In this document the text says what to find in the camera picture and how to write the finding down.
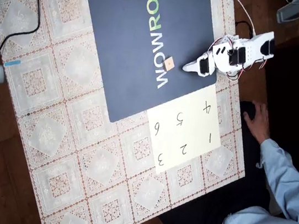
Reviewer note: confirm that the small wooden cube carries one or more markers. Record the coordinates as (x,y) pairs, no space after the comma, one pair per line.
(169,64)

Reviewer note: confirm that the black computer mouse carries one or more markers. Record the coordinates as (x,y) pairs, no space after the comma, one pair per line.
(248,109)

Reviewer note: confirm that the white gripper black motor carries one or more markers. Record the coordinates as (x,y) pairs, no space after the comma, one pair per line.
(199,64)

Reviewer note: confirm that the dark blue WOWROBO mat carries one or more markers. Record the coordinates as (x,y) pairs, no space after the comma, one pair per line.
(120,43)

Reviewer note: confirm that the right forearm in blue sleeve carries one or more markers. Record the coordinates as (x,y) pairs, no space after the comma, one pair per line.
(282,175)

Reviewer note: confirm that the white paper with handwritten numbers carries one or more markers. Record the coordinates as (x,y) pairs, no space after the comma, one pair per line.
(191,129)

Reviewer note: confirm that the white lace tablecloth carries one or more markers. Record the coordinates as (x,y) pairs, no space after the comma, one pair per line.
(52,131)

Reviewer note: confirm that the person's right hand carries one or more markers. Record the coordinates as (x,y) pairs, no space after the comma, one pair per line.
(260,124)

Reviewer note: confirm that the blue tape strip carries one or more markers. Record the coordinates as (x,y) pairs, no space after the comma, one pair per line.
(12,63)

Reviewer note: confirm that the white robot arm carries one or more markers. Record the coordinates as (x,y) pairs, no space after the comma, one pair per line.
(254,46)

